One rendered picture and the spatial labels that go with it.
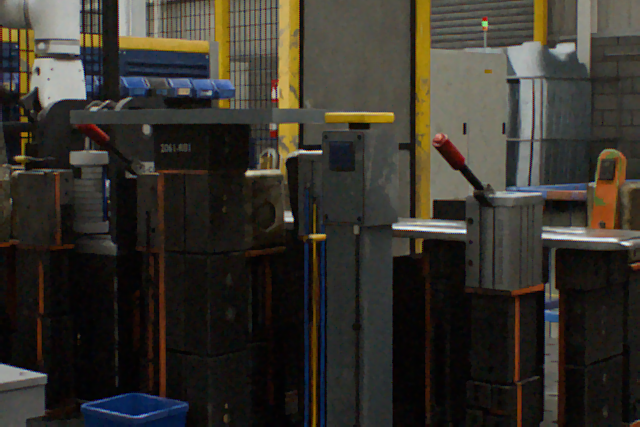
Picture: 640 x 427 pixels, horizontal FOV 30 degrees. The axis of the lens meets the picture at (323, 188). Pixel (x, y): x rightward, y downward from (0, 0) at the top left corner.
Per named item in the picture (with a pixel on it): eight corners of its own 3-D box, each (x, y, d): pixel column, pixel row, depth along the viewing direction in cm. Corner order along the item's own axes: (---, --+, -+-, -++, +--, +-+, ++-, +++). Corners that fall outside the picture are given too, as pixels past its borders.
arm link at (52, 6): (23, 39, 225) (72, 39, 224) (22, -33, 224) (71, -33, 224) (38, 42, 233) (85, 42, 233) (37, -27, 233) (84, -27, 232)
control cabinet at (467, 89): (381, 232, 1298) (381, 1, 1285) (344, 229, 1334) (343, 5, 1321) (508, 219, 1474) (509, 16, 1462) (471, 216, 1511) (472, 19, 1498)
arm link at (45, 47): (52, 38, 223) (52, 55, 223) (89, 41, 230) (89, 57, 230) (23, 40, 228) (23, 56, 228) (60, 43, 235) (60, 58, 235)
